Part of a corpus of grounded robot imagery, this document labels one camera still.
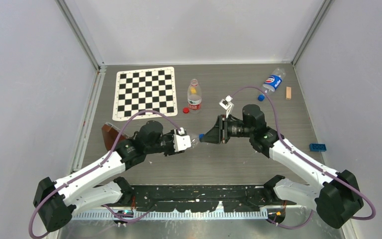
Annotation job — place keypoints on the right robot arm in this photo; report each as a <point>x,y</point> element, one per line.
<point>331,194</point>

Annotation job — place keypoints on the brown wooden metronome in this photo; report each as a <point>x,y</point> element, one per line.
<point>109,133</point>

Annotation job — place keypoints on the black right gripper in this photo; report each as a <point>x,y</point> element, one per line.
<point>220,132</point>

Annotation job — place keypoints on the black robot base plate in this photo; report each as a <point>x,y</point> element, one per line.
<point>199,198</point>

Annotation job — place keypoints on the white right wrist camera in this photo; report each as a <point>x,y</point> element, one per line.
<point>227,105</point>

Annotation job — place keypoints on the tan wooden block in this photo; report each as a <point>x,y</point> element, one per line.
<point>288,93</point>

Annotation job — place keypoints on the clear bottle red label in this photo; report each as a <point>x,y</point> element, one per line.
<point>194,100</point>

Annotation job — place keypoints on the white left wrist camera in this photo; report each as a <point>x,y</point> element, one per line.
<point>182,141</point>

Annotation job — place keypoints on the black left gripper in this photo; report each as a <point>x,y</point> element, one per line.
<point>170,135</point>

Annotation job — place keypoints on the blue lego brick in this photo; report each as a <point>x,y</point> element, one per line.
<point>317,147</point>

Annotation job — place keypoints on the pepsi bottle blue cap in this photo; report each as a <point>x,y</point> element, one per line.
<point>271,84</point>

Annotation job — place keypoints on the clear bottle blue label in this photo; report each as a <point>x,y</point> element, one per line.
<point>195,140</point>

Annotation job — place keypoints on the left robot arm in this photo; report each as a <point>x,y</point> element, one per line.
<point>56,202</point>

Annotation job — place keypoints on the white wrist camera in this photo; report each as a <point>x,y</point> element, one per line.
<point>227,105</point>
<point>182,141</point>

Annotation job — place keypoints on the slotted aluminium rail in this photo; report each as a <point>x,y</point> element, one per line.
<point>219,213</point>

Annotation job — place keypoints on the black white chessboard mat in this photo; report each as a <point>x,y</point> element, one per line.
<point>145,89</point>

